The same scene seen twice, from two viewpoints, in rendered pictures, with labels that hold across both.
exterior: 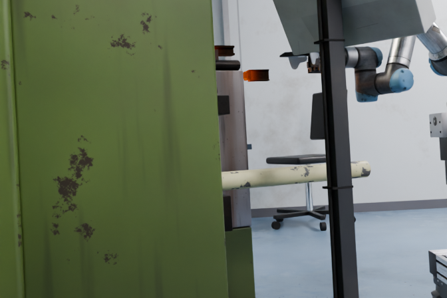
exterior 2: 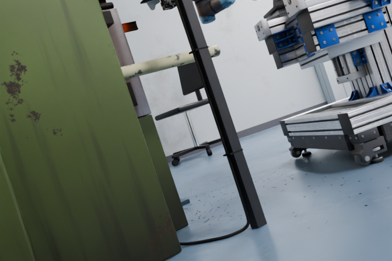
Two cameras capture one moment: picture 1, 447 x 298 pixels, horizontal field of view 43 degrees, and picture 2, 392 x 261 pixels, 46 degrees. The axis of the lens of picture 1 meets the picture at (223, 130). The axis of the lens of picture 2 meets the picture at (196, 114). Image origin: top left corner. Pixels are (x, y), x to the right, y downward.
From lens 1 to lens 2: 0.39 m
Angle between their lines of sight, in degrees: 10
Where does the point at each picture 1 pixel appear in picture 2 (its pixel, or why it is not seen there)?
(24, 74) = not seen: outside the picture
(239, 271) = (151, 146)
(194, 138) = (94, 41)
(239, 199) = (137, 97)
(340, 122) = (188, 6)
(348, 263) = (218, 97)
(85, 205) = (29, 98)
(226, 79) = not seen: hidden behind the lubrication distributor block
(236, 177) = (130, 67)
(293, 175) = (169, 60)
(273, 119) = (152, 89)
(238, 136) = (125, 53)
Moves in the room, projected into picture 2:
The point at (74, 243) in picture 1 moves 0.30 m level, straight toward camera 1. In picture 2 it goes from (28, 125) to (37, 109)
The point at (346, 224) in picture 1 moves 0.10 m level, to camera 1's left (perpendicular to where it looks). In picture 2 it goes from (210, 71) to (181, 81)
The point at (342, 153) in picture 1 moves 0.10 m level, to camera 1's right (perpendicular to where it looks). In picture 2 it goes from (195, 26) to (224, 17)
